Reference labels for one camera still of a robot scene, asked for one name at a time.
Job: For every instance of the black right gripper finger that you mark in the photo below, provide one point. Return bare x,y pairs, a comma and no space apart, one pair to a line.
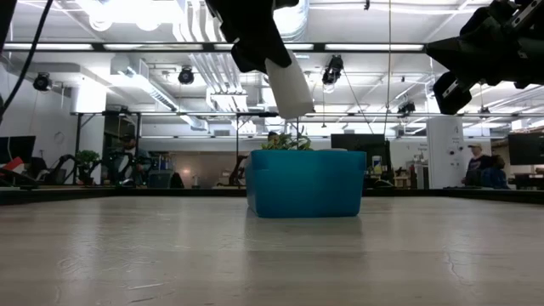
463,57
452,95

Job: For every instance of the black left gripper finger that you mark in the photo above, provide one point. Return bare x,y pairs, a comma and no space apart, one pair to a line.
259,44

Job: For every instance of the white pill bottle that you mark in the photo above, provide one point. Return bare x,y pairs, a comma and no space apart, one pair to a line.
293,91

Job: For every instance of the teal plastic basket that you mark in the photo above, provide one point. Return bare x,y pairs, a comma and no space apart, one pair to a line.
306,183

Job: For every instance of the black ceiling spotlight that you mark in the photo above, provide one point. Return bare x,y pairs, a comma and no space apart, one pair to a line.
406,107
332,70
42,82
185,75

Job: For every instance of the person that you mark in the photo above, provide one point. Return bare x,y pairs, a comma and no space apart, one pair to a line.
496,174
272,137
129,157
477,161

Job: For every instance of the black monitor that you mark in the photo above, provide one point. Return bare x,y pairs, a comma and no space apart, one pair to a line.
17,149
359,142
526,149

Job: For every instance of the black overhead light bar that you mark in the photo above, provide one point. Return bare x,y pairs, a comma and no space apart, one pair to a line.
361,47

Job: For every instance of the small green fern plant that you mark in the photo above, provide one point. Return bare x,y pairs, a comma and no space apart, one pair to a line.
289,142

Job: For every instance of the green potted plant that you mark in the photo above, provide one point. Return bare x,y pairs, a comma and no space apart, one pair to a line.
87,159

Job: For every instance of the black background metal frame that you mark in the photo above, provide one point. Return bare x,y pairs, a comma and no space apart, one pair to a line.
78,140
255,114

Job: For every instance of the black metal table frame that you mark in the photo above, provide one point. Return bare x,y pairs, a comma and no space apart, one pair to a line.
85,196

